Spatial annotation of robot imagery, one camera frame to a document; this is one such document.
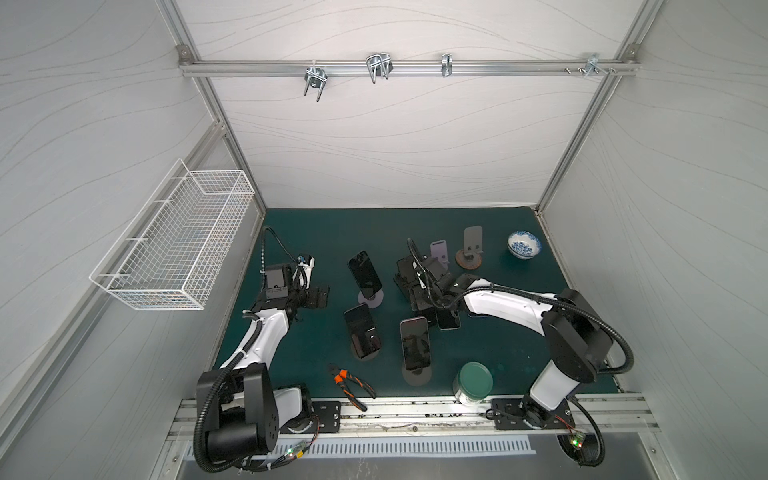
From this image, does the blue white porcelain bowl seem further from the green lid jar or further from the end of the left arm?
the end of the left arm

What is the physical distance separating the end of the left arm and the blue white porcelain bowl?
71 centimetres

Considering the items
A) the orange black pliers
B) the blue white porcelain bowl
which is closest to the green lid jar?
the orange black pliers

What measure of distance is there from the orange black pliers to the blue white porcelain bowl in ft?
2.20

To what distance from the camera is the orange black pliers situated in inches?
30.6

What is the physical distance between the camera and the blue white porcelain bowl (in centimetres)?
106

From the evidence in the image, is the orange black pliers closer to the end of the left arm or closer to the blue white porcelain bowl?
the end of the left arm

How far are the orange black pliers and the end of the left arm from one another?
19cm
